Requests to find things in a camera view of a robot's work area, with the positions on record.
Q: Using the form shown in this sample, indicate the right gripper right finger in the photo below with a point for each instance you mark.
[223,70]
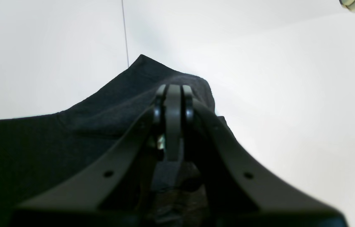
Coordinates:
[241,192]

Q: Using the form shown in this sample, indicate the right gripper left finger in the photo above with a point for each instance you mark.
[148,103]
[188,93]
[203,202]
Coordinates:
[112,191]

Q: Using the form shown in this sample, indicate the black t-shirt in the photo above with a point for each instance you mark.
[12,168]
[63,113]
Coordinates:
[39,152]

